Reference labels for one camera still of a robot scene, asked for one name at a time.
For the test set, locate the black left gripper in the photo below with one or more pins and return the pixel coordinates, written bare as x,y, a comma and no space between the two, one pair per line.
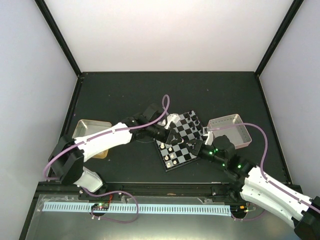
167,139

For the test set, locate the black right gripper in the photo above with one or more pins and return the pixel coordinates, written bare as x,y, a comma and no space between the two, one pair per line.
197,148

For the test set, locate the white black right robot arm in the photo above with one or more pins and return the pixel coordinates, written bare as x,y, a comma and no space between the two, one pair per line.
299,211

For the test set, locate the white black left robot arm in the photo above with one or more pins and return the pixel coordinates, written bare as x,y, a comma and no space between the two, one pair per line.
68,157

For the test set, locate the black grey chess board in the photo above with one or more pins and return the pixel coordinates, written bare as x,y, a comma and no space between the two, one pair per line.
178,154

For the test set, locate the black chess pieces group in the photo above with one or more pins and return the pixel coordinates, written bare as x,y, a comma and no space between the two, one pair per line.
193,126

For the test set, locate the right controller circuit board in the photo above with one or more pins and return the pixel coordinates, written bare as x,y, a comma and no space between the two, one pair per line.
242,208

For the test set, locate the controller circuit board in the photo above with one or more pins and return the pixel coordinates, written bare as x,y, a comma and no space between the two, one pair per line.
242,208
100,207

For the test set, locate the left controller circuit board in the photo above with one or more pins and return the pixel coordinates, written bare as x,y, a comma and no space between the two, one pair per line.
100,207

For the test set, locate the pink metal tray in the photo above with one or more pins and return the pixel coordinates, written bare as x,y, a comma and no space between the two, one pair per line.
230,126

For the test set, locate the gold rimmed metal tin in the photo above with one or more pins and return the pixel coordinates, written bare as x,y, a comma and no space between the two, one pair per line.
87,127

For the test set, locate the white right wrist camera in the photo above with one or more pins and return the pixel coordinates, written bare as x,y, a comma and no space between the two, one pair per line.
208,136

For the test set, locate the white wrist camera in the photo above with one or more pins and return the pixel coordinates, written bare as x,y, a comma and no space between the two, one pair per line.
208,136
170,119

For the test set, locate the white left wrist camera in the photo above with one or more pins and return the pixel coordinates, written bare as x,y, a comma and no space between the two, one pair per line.
170,119

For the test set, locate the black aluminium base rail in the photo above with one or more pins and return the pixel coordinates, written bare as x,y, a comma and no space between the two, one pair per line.
219,192

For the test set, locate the white slotted cable duct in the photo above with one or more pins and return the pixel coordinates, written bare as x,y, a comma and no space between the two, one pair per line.
131,208

